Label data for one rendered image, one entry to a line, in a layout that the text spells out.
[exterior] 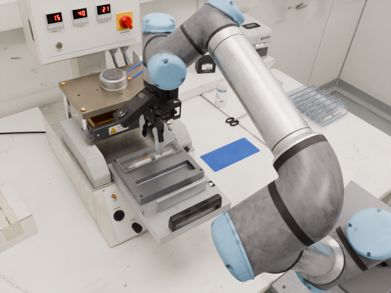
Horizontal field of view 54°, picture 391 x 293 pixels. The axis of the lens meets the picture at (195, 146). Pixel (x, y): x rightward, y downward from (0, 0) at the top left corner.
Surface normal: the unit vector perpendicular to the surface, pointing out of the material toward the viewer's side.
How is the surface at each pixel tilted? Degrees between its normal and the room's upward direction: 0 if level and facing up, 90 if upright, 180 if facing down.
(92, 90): 0
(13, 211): 2
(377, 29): 90
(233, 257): 62
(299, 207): 45
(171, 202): 90
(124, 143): 0
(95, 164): 41
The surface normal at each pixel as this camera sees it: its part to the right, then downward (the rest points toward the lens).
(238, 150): 0.07, -0.75
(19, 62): 0.61, 0.55
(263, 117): -0.75, 0.06
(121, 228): 0.55, 0.20
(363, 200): -0.51, -0.27
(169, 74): 0.20, 0.65
